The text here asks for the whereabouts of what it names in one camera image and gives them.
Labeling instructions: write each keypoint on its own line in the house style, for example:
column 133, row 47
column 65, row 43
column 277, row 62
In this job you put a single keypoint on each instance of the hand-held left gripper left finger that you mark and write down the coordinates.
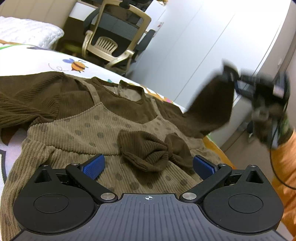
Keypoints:
column 93, row 166

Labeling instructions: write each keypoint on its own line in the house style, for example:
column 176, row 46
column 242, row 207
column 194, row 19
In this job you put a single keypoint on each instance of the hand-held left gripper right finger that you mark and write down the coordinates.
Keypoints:
column 204, row 167

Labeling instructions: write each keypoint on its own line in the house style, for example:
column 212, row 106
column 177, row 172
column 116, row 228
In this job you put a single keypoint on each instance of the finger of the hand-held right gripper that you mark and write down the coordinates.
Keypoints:
column 231, row 71
column 244, row 88

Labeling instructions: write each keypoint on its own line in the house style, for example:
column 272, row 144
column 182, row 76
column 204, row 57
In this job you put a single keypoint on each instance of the white wardrobe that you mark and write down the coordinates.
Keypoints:
column 196, row 34

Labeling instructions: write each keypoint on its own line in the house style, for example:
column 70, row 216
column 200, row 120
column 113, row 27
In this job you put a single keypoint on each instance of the beige mesh office chair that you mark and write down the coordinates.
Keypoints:
column 104, row 44

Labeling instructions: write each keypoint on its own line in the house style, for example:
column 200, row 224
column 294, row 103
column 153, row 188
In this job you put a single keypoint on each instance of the white desk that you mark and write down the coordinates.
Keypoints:
column 81, row 7

